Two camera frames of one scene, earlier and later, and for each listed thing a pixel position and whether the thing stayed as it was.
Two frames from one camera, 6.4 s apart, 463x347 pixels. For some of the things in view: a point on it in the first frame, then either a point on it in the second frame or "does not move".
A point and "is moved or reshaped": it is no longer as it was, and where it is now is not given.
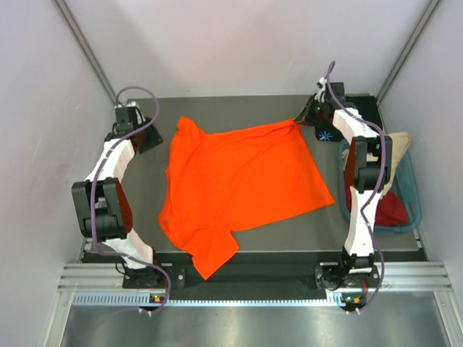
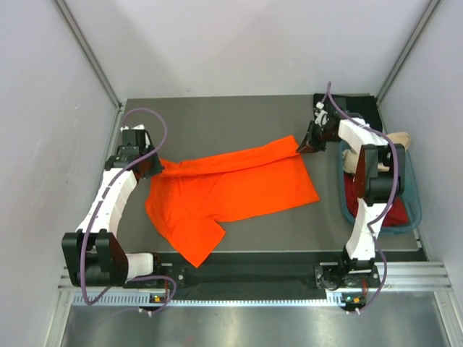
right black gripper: [305, 116] to [307, 146]
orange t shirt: [218, 186] is moved or reshaped
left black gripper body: [150, 139] to [153, 166]
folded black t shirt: [322, 114] does not move
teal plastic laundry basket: [406, 183] does not move
